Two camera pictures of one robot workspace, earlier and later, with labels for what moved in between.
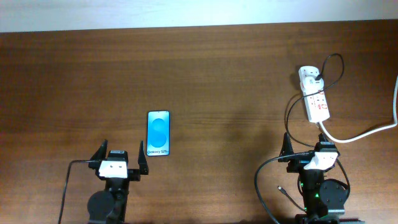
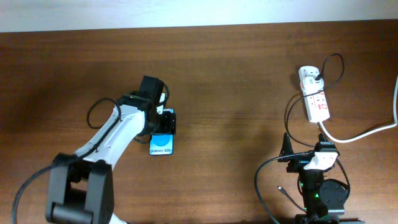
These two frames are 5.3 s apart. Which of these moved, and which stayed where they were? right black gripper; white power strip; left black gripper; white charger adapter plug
Moved: left black gripper
Stayed: white charger adapter plug; white power strip; right black gripper
